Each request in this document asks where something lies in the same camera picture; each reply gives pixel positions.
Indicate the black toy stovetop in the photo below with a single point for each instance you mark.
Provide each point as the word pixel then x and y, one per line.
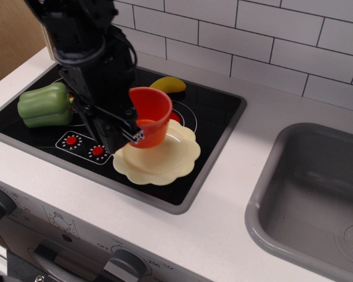
pixel 210 114

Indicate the green toy bell pepper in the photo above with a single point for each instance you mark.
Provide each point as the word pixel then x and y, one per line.
pixel 47 106

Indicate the cream scalloped plate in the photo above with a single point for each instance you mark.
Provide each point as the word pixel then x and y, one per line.
pixel 160 165

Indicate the grey oven door handle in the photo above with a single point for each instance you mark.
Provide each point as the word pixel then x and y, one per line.
pixel 65 265

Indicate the grey right oven knob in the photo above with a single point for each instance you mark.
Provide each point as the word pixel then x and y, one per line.
pixel 124 266

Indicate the wooden side panel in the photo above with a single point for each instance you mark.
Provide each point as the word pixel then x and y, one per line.
pixel 21 35

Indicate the red plastic cup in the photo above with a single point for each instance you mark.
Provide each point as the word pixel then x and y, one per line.
pixel 154 109

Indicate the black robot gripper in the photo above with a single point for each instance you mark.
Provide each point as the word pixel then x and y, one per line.
pixel 101 84

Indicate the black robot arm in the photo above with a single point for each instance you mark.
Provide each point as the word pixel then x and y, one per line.
pixel 77 28

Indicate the grey toy sink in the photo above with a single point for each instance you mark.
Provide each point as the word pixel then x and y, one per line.
pixel 301 209

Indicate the yellow toy banana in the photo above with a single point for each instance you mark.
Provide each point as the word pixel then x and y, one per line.
pixel 169 84

